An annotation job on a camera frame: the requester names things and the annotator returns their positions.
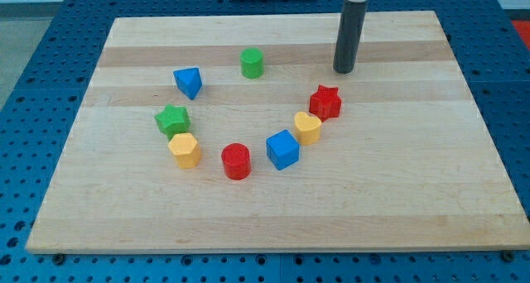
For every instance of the blue cube block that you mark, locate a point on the blue cube block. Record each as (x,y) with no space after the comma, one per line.
(282,149)

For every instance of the wooden board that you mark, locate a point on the wooden board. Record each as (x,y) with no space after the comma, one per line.
(408,165)

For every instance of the red cylinder block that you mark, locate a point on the red cylinder block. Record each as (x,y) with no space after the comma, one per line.
(236,161)

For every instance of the yellow heart block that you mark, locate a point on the yellow heart block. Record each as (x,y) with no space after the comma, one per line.
(307,128)

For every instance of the red star block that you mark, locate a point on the red star block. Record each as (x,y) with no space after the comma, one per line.
(325,102)

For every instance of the green cylinder block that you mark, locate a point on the green cylinder block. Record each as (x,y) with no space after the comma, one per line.
(251,61)

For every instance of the yellow hexagon block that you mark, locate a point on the yellow hexagon block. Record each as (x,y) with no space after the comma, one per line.
(185,150)

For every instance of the green star block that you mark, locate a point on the green star block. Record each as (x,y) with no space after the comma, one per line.
(172,120)

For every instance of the blue triangle block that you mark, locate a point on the blue triangle block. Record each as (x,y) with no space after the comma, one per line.
(188,81)

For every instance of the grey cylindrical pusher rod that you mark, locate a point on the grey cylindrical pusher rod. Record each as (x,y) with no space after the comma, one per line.
(348,37)

